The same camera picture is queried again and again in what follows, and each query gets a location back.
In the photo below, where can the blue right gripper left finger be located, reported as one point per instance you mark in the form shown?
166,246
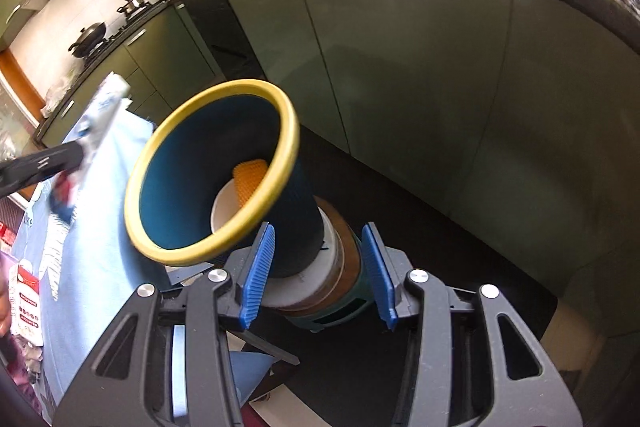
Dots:
252,280

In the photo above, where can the orange textured roll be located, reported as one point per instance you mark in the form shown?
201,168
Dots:
246,177

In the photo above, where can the yellow rimmed trash bin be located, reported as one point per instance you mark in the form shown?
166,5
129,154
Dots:
181,208

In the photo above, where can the white plastic bag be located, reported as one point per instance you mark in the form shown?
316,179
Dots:
54,95

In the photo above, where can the blue patterned tablecloth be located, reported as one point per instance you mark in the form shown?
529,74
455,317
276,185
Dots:
86,267

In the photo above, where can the black wok with lid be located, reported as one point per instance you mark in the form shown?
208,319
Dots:
88,39

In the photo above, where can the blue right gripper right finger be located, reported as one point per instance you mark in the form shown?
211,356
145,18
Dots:
374,258

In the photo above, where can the small steel pot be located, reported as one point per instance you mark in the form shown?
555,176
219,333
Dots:
132,8

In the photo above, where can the white tube with blue end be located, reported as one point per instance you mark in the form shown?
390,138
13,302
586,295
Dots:
87,136

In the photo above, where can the green kitchen base cabinets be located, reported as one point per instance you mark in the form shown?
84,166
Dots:
518,119

